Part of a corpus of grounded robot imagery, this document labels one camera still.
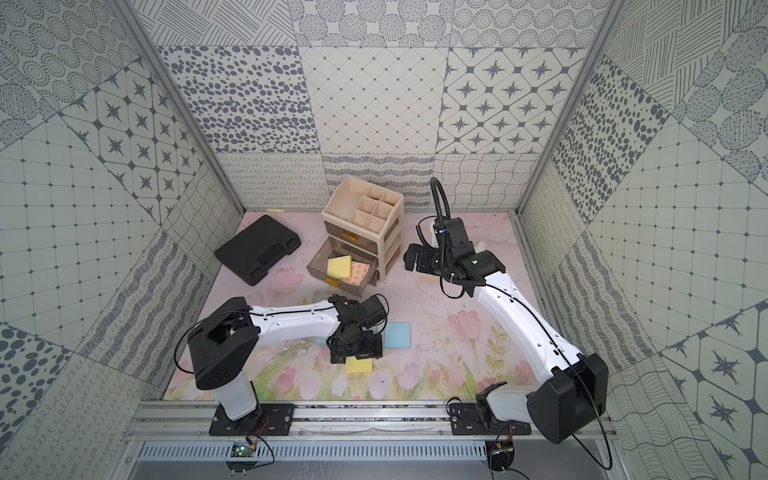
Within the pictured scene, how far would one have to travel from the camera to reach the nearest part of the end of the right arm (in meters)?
0.54

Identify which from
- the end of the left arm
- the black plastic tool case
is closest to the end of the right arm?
the end of the left arm

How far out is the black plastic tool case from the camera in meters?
1.00

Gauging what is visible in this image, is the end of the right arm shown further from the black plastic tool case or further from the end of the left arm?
the black plastic tool case
